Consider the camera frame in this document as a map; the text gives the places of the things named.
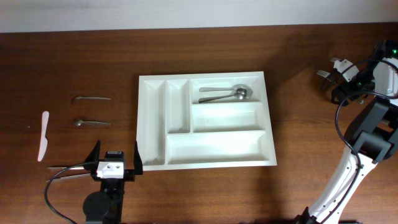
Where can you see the metal fork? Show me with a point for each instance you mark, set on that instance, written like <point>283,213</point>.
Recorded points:
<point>334,59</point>
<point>322,73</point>

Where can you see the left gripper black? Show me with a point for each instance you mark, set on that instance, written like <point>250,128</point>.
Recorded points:
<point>92,158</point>

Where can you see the metal teaspoon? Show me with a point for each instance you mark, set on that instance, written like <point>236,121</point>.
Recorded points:
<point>78,98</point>
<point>80,122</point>

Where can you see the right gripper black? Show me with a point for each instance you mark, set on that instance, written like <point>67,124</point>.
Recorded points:
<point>346,86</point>

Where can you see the metal table knife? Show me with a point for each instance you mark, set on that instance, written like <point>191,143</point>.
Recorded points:
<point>71,177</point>
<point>60,168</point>

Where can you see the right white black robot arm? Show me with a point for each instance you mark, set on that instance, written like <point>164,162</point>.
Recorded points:
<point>372,135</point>

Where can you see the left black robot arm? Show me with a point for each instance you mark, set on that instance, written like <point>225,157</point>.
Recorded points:
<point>106,205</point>

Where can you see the white plastic knife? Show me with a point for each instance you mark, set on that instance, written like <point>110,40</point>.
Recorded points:
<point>43,139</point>

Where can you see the upper left metal teaspoon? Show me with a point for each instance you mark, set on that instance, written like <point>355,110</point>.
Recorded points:
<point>78,98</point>

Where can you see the lower metal table knife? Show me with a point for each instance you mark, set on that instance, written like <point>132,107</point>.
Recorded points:
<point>71,177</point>

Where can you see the large metal spoon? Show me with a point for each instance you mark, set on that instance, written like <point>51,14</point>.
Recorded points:
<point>240,94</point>
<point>233,88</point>

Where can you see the upper metal table knife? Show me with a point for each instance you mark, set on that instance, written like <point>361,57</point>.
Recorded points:
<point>60,168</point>

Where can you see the white cutlery organizer tray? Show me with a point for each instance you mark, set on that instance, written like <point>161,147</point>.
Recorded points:
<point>175,131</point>

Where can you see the lower left metal teaspoon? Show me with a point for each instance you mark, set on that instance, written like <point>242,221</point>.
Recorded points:
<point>80,122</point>

